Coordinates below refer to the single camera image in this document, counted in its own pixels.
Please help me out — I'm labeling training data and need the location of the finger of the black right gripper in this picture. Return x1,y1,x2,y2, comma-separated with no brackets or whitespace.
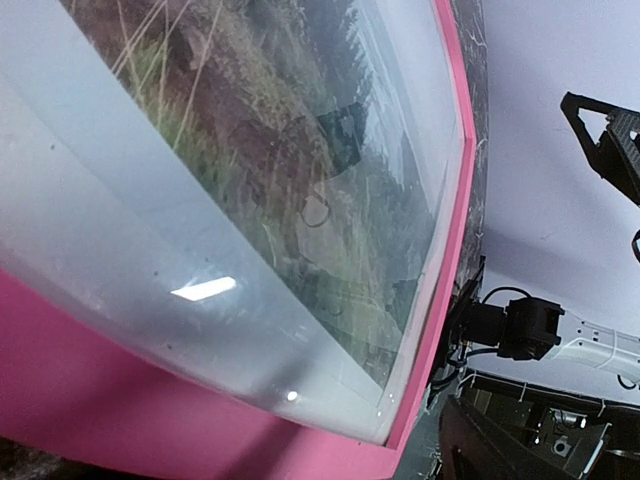
560,92,616,178

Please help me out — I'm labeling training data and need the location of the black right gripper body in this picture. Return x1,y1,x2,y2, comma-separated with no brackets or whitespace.
599,107,639,206

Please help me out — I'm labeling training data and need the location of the clear acrylic sheet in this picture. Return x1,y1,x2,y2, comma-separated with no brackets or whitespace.
0,0,466,446

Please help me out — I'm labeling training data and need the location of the wooden pink picture frame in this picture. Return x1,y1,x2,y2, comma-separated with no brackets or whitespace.
1,1,476,479

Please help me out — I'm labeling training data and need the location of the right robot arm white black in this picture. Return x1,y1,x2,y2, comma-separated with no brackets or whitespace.
447,92,639,389

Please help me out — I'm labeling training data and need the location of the landscape photo print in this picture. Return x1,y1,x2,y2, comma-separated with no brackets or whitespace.
64,1,438,387

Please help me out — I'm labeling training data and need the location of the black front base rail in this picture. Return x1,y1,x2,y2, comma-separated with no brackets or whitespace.
439,371,639,479

